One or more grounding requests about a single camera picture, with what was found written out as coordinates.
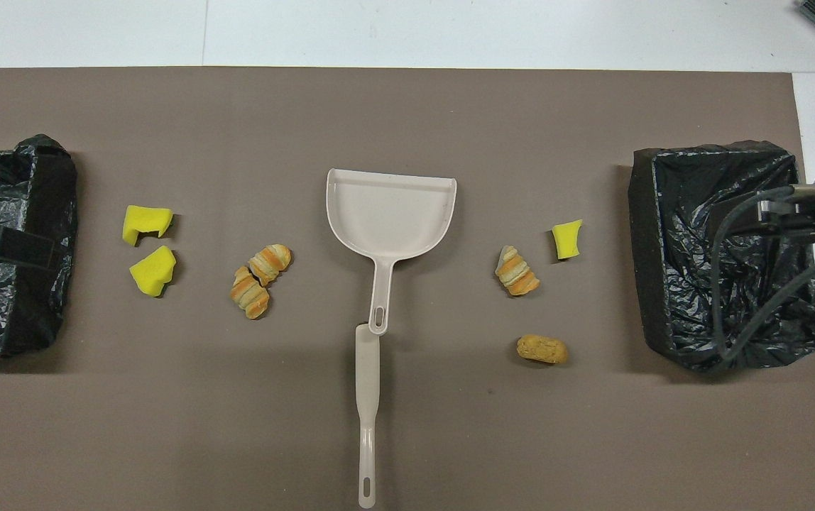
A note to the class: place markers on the small yellow sponge piece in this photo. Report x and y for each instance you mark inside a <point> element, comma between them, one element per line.
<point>567,241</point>

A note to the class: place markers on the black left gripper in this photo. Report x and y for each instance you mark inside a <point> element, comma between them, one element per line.
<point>20,248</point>

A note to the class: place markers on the brown table mat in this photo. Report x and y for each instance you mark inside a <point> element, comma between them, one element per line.
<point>407,113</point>

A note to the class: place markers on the notched yellow sponge piece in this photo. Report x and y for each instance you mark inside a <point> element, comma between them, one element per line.
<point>141,220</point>

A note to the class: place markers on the black bag-lined bin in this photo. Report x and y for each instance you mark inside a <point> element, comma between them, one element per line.
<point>24,312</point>
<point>677,213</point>

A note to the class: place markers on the beige plastic dustpan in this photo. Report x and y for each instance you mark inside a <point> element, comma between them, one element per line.
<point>390,213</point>

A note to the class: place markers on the striped toy croissant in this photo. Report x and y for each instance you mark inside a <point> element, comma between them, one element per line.
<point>270,262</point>
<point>250,294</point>
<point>517,273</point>

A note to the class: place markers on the beige hand brush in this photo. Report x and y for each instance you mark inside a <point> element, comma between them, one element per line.
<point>368,383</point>

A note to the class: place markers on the brown toy bread roll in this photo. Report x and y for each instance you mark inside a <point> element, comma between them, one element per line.
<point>542,349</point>

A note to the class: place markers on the yellow sponge with green side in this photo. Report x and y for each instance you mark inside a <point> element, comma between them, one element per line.
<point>152,273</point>

